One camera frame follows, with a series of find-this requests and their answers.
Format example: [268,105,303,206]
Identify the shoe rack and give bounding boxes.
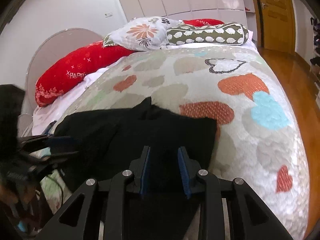
[309,17,320,94]

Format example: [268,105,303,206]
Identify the grey rounded headboard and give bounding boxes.
[17,28,104,135]

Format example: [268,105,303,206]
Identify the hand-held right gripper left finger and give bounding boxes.
[36,145,152,240]

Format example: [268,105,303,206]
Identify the wooden door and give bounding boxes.
[252,0,297,54]

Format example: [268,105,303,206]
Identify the white corner shelf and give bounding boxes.
[244,5,256,41]

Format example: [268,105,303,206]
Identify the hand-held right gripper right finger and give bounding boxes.
[177,146,294,240]

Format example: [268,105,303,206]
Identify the red printed pillow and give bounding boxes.
[35,40,137,107]
[182,19,224,27]

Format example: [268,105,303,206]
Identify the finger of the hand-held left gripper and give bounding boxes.
[18,135,73,147]
[37,150,79,166]

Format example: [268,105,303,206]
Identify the white bed sheet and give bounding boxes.
[32,41,258,137]

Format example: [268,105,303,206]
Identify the green bolster pillow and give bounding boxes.
[166,22,249,46]

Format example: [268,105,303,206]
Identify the heart print quilt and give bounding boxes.
[41,42,310,240]

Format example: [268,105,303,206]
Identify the floral print pillow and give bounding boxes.
[103,17,185,52]

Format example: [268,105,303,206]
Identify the black pants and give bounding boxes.
[54,97,217,240]

